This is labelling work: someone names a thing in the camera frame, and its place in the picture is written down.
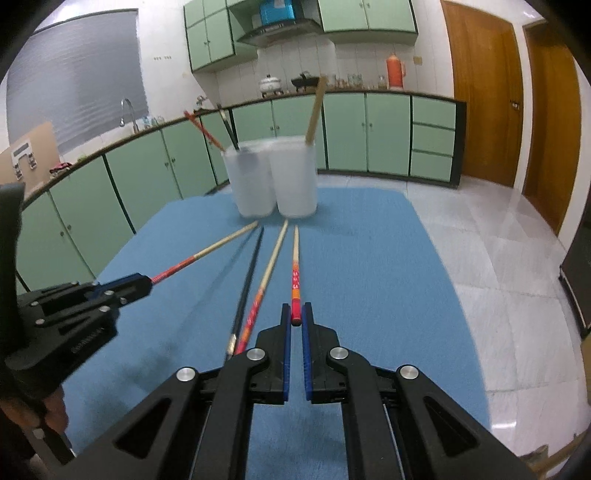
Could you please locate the flat cardboard box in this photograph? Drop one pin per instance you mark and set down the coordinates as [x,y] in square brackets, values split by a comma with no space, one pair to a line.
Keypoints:
[41,143]

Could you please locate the green wall cabinets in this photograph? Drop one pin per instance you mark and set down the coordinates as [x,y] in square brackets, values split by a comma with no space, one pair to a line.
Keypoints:
[207,37]

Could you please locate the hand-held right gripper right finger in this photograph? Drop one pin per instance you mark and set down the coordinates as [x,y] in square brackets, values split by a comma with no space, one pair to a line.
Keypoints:
[307,350]

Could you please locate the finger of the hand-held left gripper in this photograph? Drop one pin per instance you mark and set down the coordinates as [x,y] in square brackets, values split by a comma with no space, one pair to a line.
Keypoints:
[129,284]
[92,309]

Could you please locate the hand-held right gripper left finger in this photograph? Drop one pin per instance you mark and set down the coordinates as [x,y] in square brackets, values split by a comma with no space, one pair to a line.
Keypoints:
[286,350]

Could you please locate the white cooking pot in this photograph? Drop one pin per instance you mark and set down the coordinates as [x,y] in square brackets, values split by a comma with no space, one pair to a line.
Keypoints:
[270,85]

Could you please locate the plain wooden door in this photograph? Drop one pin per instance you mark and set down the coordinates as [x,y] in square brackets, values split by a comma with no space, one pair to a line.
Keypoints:
[549,138]

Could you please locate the blue hood chimney cover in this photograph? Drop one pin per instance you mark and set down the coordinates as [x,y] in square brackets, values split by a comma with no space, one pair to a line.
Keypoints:
[277,11]

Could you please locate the metal kettle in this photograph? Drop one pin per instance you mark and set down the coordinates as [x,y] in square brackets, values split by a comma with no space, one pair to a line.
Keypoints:
[200,103]

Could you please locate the grey window blind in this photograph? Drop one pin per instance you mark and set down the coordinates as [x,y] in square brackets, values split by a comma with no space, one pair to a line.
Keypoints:
[78,78]

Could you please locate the bottles beside sink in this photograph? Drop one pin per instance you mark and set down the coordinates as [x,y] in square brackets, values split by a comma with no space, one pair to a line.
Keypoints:
[153,121]

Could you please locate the green cabinet drawer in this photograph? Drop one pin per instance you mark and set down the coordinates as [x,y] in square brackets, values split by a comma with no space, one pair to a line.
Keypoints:
[430,166]
[432,139]
[433,111]

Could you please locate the blue table mat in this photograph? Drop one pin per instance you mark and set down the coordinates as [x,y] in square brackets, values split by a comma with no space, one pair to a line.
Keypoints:
[369,300]

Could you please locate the glass jar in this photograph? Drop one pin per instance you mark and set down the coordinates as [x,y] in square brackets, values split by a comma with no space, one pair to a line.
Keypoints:
[353,81]

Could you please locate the green base cabinets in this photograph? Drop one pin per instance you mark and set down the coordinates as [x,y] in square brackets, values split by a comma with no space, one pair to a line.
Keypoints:
[129,175]

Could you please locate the metal kitchen faucet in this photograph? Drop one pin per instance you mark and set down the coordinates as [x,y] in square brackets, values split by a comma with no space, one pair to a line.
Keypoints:
[129,115]

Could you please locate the person's left hand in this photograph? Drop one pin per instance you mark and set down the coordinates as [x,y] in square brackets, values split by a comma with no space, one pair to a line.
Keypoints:
[57,408]

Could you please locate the red cloth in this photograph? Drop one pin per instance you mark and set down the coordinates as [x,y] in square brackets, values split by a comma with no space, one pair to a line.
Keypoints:
[61,168]

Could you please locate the white double utensil holder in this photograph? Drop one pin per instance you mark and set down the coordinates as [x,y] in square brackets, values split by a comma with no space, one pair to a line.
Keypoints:
[295,180]

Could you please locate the black wok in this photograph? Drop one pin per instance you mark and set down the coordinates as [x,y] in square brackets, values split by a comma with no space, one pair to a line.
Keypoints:
[304,82]

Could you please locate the orange thermos flask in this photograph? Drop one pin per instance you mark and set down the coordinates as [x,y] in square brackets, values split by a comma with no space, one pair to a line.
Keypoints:
[395,71]

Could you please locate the black chopstick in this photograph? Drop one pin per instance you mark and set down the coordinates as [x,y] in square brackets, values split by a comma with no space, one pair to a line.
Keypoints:
[247,288]
[228,128]

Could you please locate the black glass-front cabinet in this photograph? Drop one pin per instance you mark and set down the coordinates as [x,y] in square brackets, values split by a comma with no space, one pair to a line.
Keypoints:
[579,277]

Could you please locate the black range hood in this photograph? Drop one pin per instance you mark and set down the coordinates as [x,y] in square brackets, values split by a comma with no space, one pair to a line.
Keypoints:
[277,32]

